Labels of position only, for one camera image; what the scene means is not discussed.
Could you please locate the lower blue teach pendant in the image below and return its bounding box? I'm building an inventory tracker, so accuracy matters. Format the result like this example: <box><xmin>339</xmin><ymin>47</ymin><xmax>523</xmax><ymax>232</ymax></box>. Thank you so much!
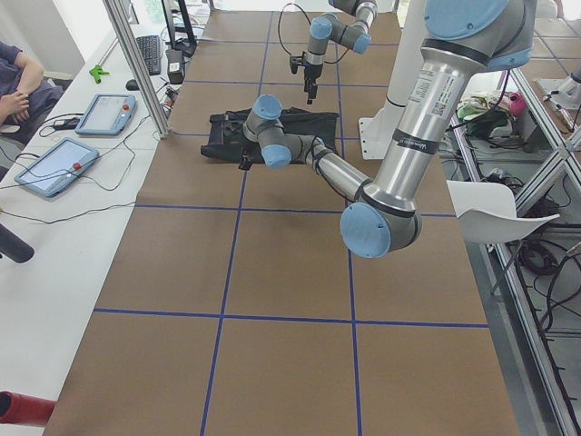
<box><xmin>15</xmin><ymin>138</ymin><xmax>100</xmax><ymax>198</ymax></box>

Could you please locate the black foam handle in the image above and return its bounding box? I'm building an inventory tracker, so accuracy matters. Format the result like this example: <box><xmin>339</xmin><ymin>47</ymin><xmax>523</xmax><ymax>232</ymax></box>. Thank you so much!
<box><xmin>0</xmin><ymin>224</ymin><xmax>34</xmax><ymax>263</ymax></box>

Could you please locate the black t-shirt with logo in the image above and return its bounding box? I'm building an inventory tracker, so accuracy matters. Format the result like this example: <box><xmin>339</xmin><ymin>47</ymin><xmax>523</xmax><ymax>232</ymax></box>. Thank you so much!
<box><xmin>201</xmin><ymin>106</ymin><xmax>340</xmax><ymax>165</ymax></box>

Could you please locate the green plastic clamp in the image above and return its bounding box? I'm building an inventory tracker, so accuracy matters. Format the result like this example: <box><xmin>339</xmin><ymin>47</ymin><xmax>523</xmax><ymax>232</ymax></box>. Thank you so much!
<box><xmin>89</xmin><ymin>64</ymin><xmax>110</xmax><ymax>84</ymax></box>

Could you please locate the aluminium side frame rack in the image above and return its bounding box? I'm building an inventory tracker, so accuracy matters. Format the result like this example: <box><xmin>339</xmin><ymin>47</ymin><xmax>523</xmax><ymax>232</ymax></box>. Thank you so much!
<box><xmin>435</xmin><ymin>49</ymin><xmax>581</xmax><ymax>436</ymax></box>

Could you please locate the black computer mouse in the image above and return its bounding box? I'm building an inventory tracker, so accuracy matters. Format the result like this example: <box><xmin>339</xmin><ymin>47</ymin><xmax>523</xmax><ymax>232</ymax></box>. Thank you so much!
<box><xmin>125</xmin><ymin>79</ymin><xmax>139</xmax><ymax>91</ymax></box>

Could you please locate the aluminium frame post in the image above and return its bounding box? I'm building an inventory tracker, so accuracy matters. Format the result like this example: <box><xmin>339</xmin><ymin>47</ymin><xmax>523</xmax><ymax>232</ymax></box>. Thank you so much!
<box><xmin>103</xmin><ymin>0</ymin><xmax>169</xmax><ymax>139</ymax></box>

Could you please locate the upper blue teach pendant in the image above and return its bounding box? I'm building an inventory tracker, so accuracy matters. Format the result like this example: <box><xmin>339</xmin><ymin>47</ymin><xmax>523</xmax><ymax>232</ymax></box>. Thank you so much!
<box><xmin>74</xmin><ymin>94</ymin><xmax>136</xmax><ymax>136</ymax></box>

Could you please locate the red cylinder object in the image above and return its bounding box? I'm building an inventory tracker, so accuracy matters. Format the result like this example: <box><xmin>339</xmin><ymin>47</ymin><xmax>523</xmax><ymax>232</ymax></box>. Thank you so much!
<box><xmin>1</xmin><ymin>391</ymin><xmax>56</xmax><ymax>427</ymax></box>

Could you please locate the pile of colourful cloths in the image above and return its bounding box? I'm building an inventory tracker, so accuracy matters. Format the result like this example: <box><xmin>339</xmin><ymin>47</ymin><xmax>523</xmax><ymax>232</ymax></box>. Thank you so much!
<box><xmin>457</xmin><ymin>91</ymin><xmax>527</xmax><ymax>139</ymax></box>

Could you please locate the white pedestal column base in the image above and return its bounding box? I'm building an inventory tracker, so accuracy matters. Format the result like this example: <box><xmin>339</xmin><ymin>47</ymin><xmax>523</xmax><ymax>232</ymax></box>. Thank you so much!
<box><xmin>359</xmin><ymin>25</ymin><xmax>426</xmax><ymax>160</ymax></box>

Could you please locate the black power adapter box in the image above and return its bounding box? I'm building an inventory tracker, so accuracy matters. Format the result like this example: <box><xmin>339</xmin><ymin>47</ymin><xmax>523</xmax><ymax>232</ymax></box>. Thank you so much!
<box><xmin>165</xmin><ymin>49</ymin><xmax>185</xmax><ymax>84</ymax></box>

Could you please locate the blue teach pendant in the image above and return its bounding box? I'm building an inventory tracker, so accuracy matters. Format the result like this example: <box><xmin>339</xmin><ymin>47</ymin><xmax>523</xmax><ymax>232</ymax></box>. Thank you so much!
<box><xmin>15</xmin><ymin>138</ymin><xmax>100</xmax><ymax>198</ymax></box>
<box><xmin>74</xmin><ymin>94</ymin><xmax>136</xmax><ymax>136</ymax></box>

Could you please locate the black computer keyboard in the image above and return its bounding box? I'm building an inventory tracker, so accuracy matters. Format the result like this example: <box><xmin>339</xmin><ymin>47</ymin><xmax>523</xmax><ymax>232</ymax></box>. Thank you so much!
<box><xmin>135</xmin><ymin>35</ymin><xmax>162</xmax><ymax>75</ymax></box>

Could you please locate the seated person in purple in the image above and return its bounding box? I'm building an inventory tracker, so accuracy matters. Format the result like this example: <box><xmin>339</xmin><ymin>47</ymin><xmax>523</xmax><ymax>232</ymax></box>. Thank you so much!
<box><xmin>1</xmin><ymin>43</ymin><xmax>64</xmax><ymax>145</ymax></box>

